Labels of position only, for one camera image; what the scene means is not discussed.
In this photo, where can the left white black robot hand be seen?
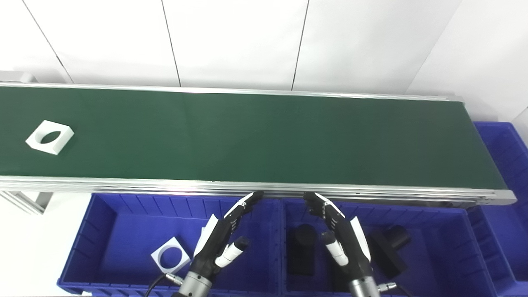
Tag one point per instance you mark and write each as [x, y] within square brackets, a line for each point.
[218, 243]

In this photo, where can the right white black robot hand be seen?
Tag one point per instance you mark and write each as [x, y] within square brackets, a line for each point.
[346, 243]

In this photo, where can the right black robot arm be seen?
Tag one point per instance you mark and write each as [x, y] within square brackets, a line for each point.
[364, 288]

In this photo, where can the blue bin with black parts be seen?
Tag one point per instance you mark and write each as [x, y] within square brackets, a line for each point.
[433, 247]

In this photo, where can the blue bin with white parts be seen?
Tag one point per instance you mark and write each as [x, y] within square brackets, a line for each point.
[123, 231]

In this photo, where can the green conveyor belt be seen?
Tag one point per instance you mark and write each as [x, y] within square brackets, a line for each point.
[264, 136]

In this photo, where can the blue bin empty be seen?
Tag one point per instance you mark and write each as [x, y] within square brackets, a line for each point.
[505, 173]

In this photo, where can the aluminium conveyor leg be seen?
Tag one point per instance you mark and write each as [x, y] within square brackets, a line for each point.
[29, 202]

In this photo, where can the grey conveyor end housing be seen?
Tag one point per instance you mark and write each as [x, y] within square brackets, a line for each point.
[16, 76]

